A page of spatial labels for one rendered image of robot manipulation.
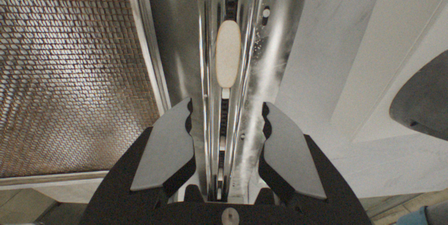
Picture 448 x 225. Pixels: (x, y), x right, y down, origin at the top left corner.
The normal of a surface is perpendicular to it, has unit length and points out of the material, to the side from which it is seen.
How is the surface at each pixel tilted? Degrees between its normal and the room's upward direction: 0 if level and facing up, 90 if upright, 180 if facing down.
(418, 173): 0
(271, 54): 0
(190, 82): 0
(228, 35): 11
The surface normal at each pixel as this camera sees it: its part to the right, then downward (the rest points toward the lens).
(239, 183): -0.02, 0.51
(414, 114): -0.85, 0.53
